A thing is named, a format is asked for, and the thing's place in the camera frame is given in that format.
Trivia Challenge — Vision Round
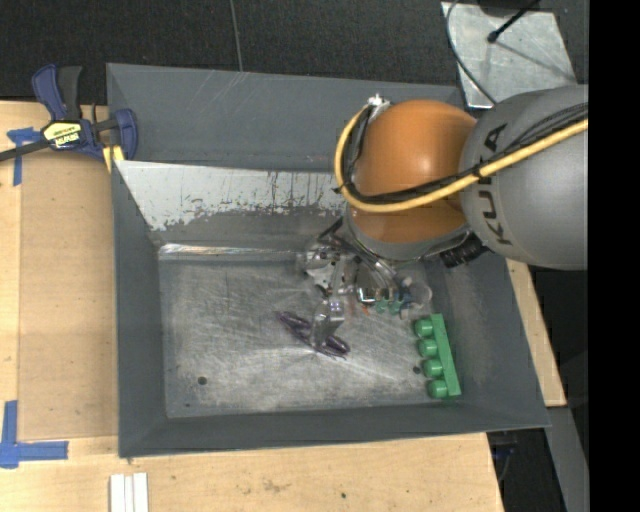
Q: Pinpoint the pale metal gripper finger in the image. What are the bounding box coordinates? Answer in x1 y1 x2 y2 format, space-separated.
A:
325 297 347 342
310 310 331 350

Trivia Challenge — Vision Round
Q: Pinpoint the grey metal bin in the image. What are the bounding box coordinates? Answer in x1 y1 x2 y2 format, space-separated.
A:
105 62 552 459

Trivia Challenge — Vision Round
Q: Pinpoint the green studded flat block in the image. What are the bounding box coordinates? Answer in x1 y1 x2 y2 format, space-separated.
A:
411 313 463 401

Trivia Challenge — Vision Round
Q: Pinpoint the pale wood board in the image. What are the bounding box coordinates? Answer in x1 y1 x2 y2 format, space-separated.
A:
17 152 121 442

